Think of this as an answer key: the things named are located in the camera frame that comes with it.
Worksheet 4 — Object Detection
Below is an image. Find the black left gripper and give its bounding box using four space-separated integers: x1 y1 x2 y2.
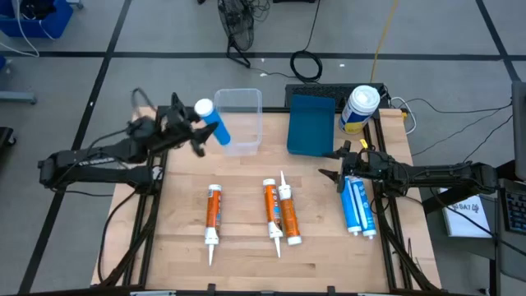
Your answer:
154 92 220 159

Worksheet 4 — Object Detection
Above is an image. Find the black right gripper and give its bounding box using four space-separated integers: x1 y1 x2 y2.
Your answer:
317 140 398 195

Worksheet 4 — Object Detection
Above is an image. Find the orange sealant tube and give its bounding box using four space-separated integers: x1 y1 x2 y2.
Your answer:
203 183 224 267
277 169 303 247
262 178 285 260

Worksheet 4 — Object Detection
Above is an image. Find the Lysol wipes canister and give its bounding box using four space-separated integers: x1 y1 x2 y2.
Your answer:
338 84 381 136

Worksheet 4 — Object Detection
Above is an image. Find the teal plastic bin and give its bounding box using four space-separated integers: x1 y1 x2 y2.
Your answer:
286 94 337 158

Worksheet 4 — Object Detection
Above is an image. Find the clear plastic bin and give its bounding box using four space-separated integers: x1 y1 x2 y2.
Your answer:
213 87 264 158

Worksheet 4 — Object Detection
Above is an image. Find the black floor fan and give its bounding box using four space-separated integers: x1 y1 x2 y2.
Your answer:
216 0 256 69

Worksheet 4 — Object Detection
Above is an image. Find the white paper sheet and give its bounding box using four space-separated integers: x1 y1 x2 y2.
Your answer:
437 187 493 239

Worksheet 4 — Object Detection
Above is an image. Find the black desk keyboard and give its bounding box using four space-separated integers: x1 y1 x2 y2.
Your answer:
498 187 526 236

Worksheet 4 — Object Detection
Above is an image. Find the grey monitor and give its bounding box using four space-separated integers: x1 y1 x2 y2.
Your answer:
510 80 526 183

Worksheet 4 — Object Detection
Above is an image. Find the blue floor bin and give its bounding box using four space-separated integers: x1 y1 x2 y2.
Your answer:
0 0 75 39

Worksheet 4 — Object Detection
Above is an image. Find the black caster base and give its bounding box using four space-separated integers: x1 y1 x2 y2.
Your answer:
0 126 18 149

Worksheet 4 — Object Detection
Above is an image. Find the black aluminium table frame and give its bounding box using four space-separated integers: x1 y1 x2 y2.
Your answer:
90 104 447 296

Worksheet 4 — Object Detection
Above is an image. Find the white cable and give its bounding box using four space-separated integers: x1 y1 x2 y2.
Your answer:
389 95 418 136
0 0 57 58

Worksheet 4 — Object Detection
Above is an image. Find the coiled black cable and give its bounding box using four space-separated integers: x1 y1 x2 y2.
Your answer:
288 49 325 84

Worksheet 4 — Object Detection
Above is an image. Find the yellow hanging cable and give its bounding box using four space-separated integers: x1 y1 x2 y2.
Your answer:
369 0 400 84

